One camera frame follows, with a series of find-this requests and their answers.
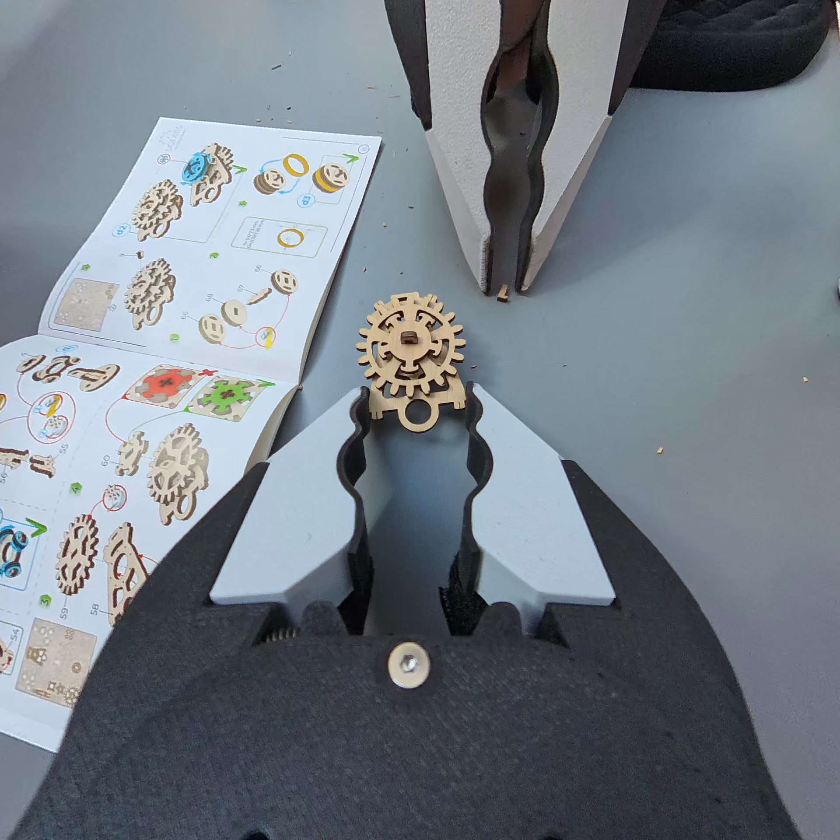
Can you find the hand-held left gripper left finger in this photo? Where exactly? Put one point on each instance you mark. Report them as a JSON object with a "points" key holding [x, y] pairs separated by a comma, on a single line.
{"points": [[289, 525]]}

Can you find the wooden gear assembly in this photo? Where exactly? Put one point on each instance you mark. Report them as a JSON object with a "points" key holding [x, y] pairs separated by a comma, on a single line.
{"points": [[448, 342]]}

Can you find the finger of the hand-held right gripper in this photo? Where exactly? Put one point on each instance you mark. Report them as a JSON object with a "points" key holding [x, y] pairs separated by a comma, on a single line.
{"points": [[459, 98], [584, 98]]}

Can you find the small wooden peg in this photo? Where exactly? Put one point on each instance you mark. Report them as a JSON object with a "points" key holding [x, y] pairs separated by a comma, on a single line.
{"points": [[503, 293]]}

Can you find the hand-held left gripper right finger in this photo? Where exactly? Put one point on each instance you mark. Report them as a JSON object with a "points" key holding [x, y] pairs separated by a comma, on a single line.
{"points": [[544, 525]]}

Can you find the black quilted wrist rest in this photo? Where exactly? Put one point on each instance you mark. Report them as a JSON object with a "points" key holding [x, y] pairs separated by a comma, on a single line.
{"points": [[722, 46]]}

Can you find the open instruction booklet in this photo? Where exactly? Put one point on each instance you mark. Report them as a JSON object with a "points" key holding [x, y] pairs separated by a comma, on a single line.
{"points": [[197, 295]]}

